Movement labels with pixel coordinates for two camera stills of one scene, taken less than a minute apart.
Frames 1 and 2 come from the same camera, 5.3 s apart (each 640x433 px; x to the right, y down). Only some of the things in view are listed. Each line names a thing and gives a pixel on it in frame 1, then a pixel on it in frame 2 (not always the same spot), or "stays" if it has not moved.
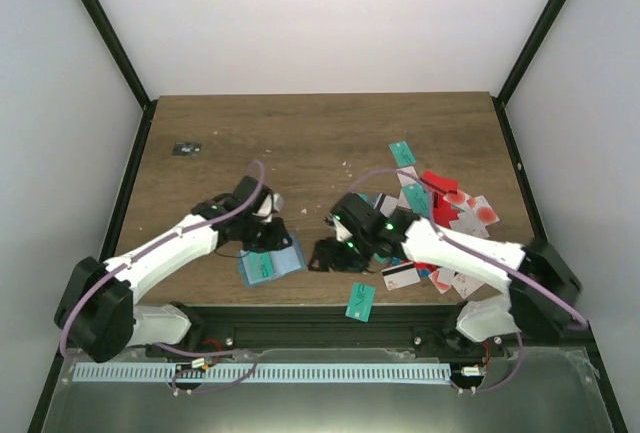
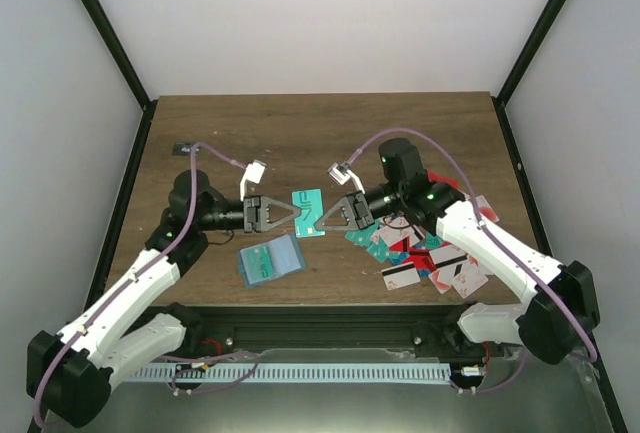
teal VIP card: x=361 y=301 to x=310 y=203
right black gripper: x=330 y=258 to x=354 y=205
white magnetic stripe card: x=401 y=276 stays
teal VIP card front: x=258 y=266 stays
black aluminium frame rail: x=321 y=327 stays
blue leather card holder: x=260 y=267 stays
